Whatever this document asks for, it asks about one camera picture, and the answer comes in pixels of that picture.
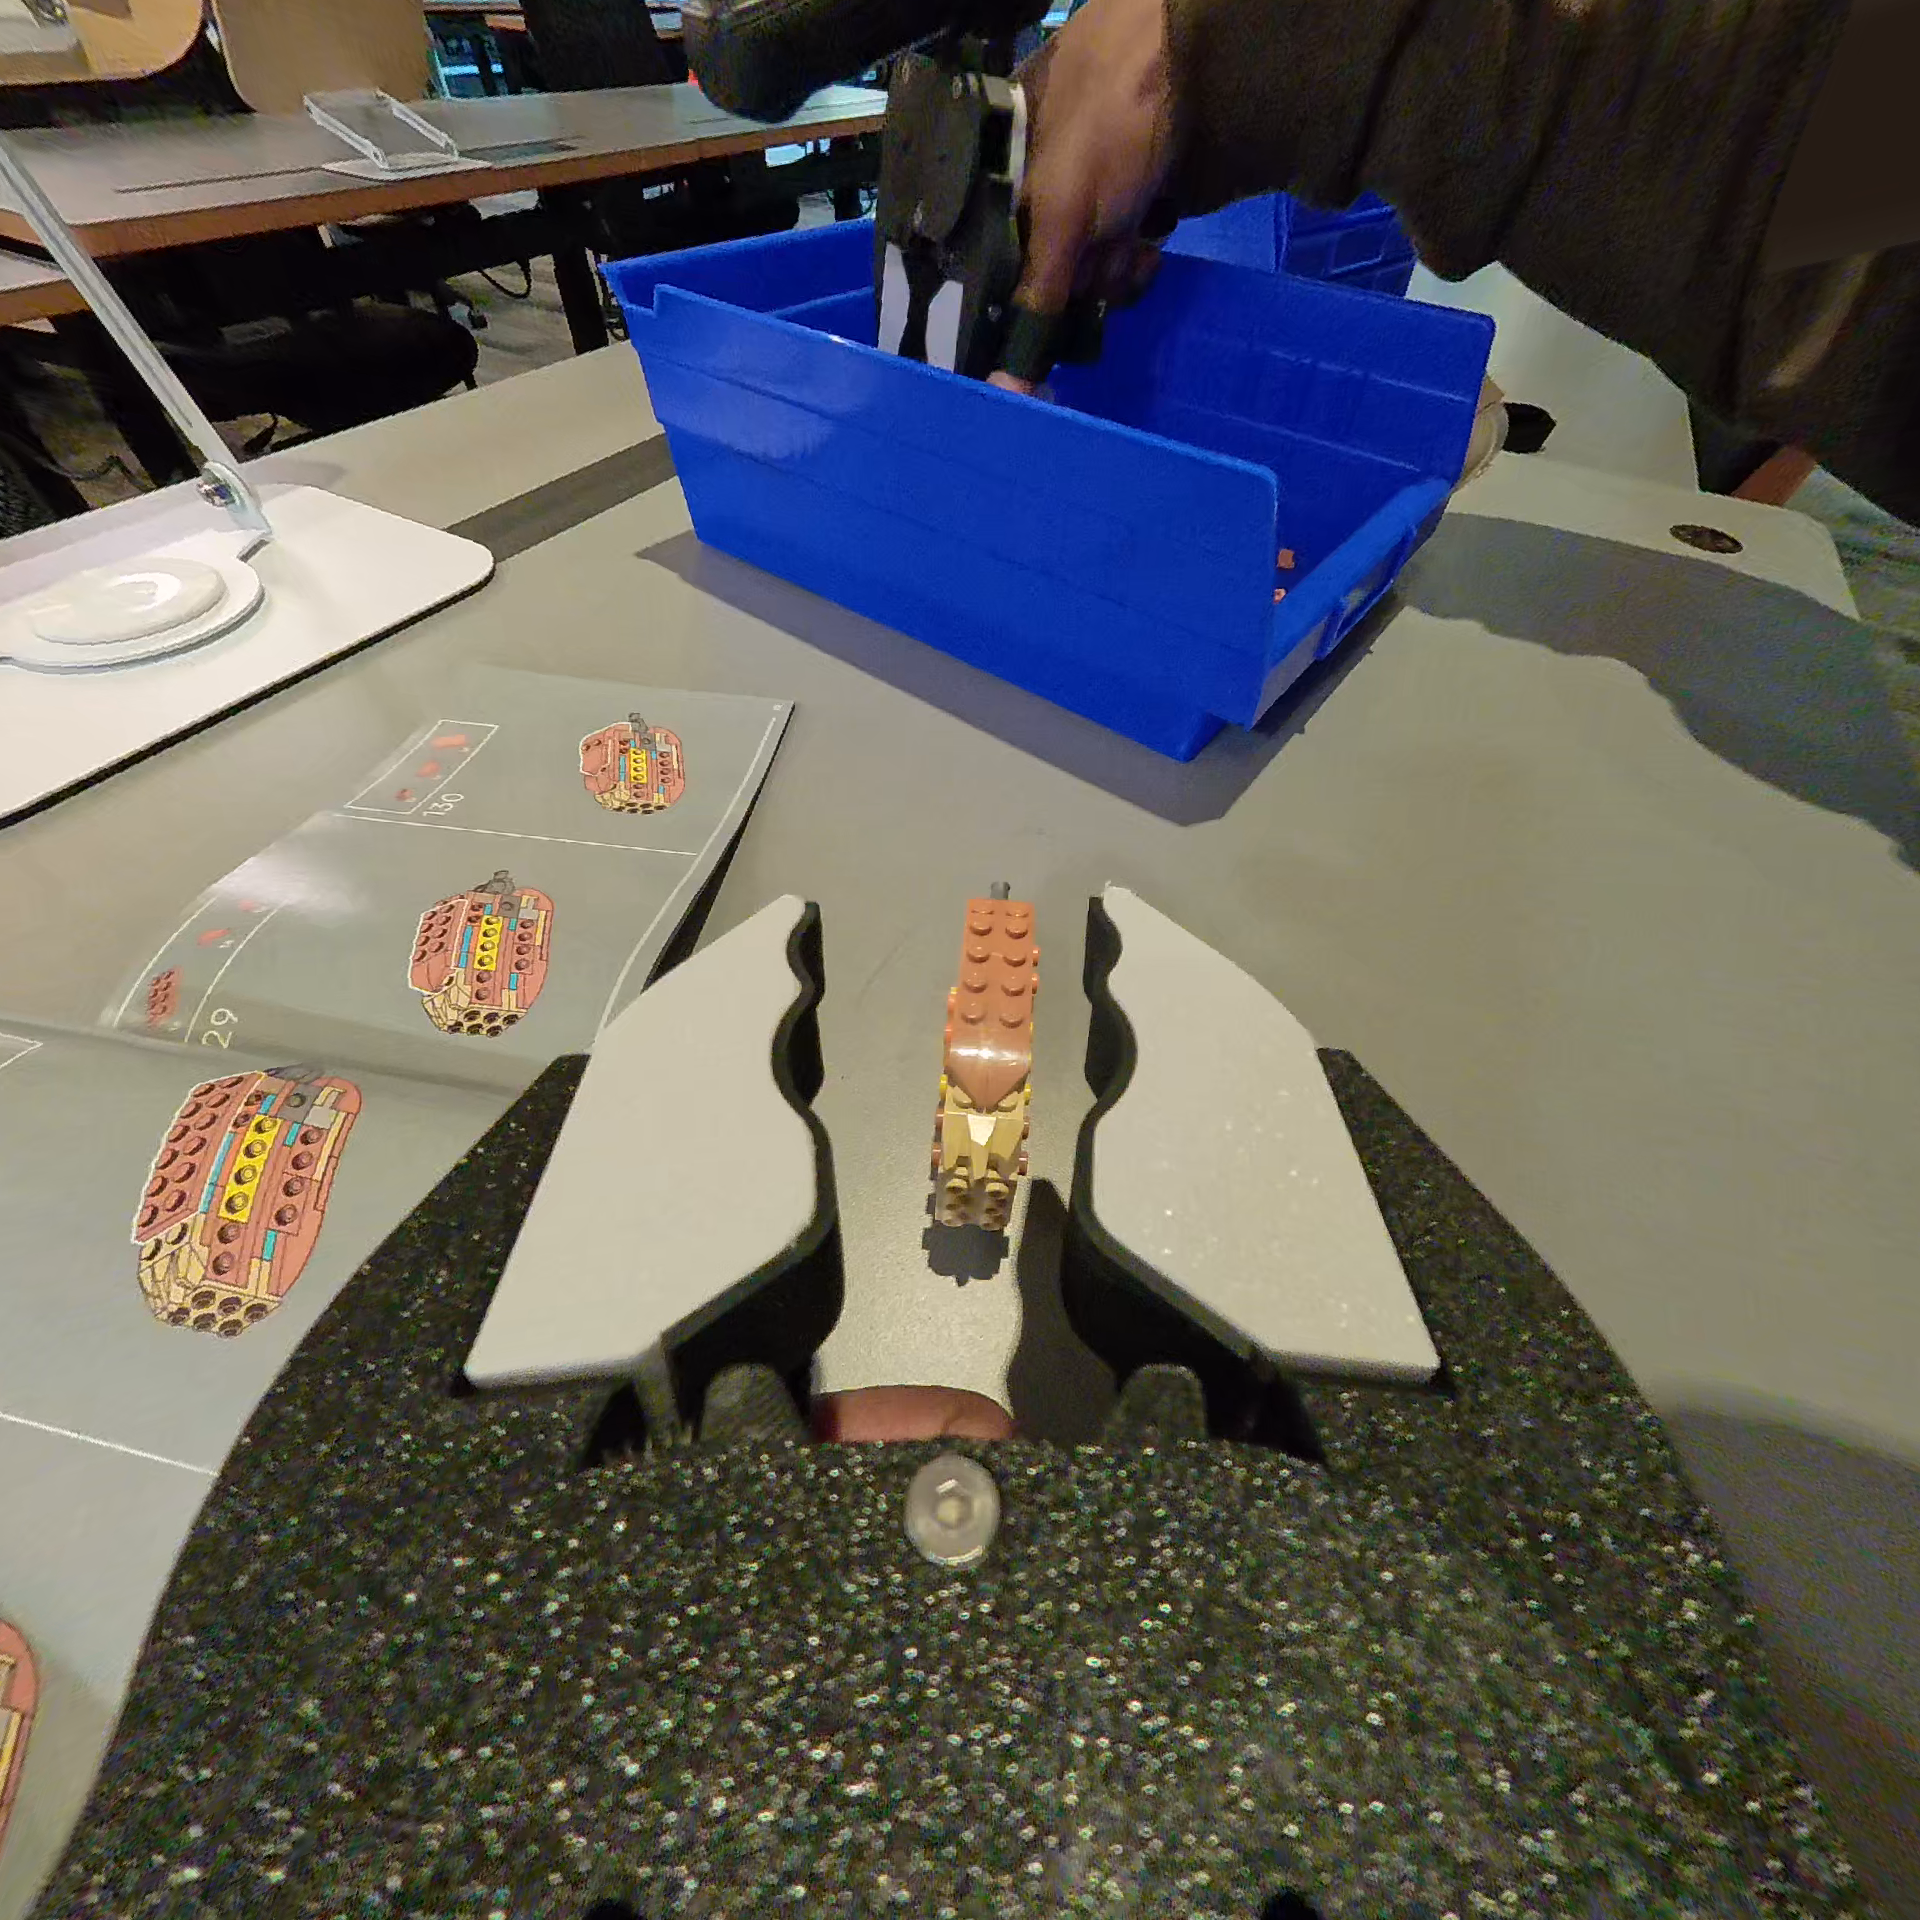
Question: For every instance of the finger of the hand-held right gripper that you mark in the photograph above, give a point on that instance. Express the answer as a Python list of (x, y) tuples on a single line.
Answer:
[(939, 327), (891, 307)]

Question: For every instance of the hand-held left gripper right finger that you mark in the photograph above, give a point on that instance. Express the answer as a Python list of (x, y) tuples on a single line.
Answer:
[(1259, 1185)]

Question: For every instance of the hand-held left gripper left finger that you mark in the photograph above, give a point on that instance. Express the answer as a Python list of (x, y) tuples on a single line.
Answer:
[(660, 1171)]

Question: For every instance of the blue plastic bin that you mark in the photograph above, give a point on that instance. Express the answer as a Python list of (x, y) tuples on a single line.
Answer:
[(973, 524)]

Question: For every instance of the brown toy brick model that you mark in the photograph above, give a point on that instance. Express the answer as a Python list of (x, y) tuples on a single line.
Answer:
[(989, 1049)]

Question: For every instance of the person's right forearm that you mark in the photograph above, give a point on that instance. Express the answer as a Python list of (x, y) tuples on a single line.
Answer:
[(1500, 136)]

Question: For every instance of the grey office desk wooden edge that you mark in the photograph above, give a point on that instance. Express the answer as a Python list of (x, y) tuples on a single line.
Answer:
[(600, 148)]

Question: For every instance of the black desk grommet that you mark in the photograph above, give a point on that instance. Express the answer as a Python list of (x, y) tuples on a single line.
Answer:
[(1707, 538)]

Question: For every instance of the person's right hand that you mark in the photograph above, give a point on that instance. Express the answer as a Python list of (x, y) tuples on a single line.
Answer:
[(1089, 182)]

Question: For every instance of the person's left hand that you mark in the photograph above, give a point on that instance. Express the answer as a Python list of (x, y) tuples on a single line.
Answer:
[(915, 1418)]

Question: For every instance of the stacked blue plastic bins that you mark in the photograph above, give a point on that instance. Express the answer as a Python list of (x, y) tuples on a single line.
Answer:
[(1320, 241)]

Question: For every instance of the grey instruction booklet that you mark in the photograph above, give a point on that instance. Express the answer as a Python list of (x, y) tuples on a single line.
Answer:
[(451, 839)]

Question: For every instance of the clear acrylic stand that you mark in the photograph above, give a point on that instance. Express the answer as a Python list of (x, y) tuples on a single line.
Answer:
[(381, 136)]

